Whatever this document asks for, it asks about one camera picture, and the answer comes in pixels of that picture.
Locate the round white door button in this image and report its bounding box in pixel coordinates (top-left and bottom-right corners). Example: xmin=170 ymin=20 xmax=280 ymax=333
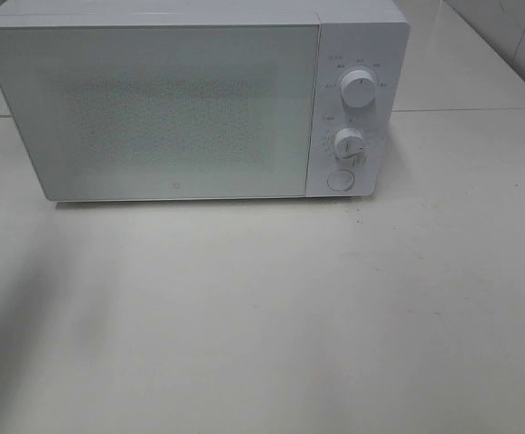
xmin=327 ymin=170 xmax=355 ymax=192

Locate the white timer knob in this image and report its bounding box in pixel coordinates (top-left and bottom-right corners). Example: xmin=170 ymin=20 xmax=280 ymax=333
xmin=333 ymin=128 xmax=365 ymax=160

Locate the white microwave door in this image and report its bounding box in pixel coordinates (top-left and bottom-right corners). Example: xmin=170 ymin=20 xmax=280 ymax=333
xmin=0 ymin=25 xmax=318 ymax=202

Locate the white microwave oven body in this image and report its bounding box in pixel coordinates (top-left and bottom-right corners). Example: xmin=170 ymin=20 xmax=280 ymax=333
xmin=0 ymin=1 xmax=410 ymax=200

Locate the upper white power knob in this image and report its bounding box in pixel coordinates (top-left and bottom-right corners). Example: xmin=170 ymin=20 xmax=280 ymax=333
xmin=338 ymin=66 xmax=378 ymax=109

